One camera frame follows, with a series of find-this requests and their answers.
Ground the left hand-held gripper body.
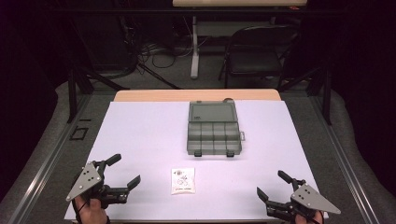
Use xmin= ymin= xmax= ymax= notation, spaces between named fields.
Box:
xmin=65 ymin=160 xmax=130 ymax=209

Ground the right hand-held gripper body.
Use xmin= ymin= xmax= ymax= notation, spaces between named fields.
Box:
xmin=265 ymin=177 xmax=342 ymax=224

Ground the person's right hand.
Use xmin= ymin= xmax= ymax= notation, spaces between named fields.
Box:
xmin=294 ymin=210 xmax=325 ymax=224

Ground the person's left hand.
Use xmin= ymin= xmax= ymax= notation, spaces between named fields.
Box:
xmin=74 ymin=195 xmax=109 ymax=224

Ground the white table cover sheet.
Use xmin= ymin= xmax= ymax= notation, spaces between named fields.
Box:
xmin=64 ymin=100 xmax=330 ymax=221

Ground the small white printed packet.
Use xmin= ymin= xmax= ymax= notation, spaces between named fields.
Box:
xmin=170 ymin=167 xmax=196 ymax=196

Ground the grey plastic compartment box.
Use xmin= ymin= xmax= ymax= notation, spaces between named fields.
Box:
xmin=186 ymin=98 xmax=247 ymax=158

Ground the black metal stand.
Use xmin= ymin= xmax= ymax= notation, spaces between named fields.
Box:
xmin=277 ymin=63 xmax=332 ymax=126
xmin=66 ymin=63 xmax=129 ymax=124

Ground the black folding chair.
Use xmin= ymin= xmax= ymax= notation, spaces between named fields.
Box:
xmin=218 ymin=24 xmax=301 ymax=90

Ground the white desk with leg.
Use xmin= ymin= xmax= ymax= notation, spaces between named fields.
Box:
xmin=172 ymin=0 xmax=308 ymax=80

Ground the black cable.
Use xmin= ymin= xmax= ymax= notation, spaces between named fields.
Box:
xmin=71 ymin=197 xmax=94 ymax=224

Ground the tangle of floor cables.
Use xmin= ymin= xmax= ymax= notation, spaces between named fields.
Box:
xmin=136 ymin=18 xmax=213 ymax=76

